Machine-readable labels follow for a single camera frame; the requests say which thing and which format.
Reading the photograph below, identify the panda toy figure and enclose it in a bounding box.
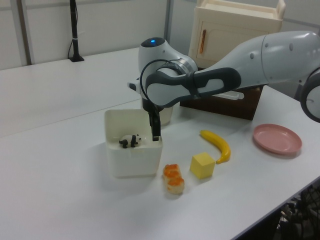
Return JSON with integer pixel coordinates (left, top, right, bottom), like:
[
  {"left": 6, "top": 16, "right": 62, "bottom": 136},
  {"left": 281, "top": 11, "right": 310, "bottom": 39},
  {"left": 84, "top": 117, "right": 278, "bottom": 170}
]
[{"left": 118, "top": 133, "right": 143, "bottom": 149}]

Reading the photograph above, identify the white plastic box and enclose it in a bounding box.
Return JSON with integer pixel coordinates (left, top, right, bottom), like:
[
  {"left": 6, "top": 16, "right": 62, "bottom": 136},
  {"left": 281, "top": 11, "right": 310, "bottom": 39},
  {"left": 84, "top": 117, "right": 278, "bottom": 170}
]
[{"left": 103, "top": 108, "right": 164, "bottom": 179}]

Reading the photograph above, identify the yellow toy banana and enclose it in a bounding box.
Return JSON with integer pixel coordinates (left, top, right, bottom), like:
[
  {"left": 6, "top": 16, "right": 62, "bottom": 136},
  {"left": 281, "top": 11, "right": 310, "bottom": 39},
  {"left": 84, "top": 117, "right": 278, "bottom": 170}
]
[{"left": 199, "top": 129, "right": 232, "bottom": 165}]

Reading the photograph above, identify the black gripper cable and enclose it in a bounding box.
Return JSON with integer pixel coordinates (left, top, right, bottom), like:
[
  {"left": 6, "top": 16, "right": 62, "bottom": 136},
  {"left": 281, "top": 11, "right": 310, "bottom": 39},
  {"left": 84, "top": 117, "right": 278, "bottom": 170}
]
[{"left": 139, "top": 58, "right": 185, "bottom": 111}]

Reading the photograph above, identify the grey partition post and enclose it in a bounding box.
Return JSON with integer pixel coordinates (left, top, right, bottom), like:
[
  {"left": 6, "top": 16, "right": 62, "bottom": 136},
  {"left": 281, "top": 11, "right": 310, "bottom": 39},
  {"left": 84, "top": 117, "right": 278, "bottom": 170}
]
[
  {"left": 16, "top": 0, "right": 33, "bottom": 66},
  {"left": 164, "top": 0, "right": 174, "bottom": 49}
]

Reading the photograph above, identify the wooden drawer with white handle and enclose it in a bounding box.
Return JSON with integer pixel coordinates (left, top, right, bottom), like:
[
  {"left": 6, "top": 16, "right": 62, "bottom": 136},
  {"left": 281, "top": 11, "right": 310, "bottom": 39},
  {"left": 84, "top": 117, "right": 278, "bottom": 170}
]
[{"left": 179, "top": 86, "right": 260, "bottom": 121}]

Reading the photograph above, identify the large cream storage box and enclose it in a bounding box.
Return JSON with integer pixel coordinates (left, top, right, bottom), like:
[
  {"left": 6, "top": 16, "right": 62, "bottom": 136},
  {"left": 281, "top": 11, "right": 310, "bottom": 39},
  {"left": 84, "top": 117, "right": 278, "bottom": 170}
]
[{"left": 187, "top": 0, "right": 286, "bottom": 69}]

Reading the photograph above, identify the yellow cube block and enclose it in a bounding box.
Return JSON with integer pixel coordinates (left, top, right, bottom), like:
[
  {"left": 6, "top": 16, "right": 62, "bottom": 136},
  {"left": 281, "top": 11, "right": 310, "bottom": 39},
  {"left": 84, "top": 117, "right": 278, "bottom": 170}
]
[{"left": 189, "top": 151, "right": 217, "bottom": 180}]

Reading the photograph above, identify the salmon roe sushi toy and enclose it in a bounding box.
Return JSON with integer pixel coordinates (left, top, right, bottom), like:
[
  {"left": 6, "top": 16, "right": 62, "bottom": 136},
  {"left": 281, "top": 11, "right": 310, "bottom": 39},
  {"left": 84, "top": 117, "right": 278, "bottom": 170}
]
[{"left": 162, "top": 163, "right": 186, "bottom": 195}]

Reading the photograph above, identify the black office chair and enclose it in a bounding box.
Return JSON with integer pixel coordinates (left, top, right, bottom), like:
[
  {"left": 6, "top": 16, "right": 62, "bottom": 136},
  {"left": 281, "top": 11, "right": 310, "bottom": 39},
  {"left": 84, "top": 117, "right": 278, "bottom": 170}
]
[{"left": 273, "top": 174, "right": 320, "bottom": 240}]

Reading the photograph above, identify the black pole stand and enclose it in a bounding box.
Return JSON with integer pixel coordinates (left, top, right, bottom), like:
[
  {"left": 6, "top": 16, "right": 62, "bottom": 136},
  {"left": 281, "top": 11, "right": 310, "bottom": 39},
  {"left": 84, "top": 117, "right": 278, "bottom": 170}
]
[{"left": 67, "top": 0, "right": 85, "bottom": 63}]

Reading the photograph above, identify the dark wooden drawer cabinet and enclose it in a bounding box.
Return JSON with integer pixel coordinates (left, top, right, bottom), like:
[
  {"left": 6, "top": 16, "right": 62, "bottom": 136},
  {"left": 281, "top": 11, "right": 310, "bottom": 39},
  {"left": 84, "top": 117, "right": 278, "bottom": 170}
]
[{"left": 179, "top": 65, "right": 265, "bottom": 122}]

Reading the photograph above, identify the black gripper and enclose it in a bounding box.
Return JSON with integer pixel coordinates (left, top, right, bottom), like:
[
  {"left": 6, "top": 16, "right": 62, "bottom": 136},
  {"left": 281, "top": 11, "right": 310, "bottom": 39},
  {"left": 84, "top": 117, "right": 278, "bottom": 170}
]
[{"left": 141, "top": 97, "right": 162, "bottom": 143}]

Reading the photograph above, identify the pink plastic plate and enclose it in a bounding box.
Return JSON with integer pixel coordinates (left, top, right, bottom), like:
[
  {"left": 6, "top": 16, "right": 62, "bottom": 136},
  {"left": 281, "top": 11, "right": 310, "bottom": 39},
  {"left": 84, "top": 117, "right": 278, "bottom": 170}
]
[{"left": 252, "top": 123, "right": 303, "bottom": 157}]

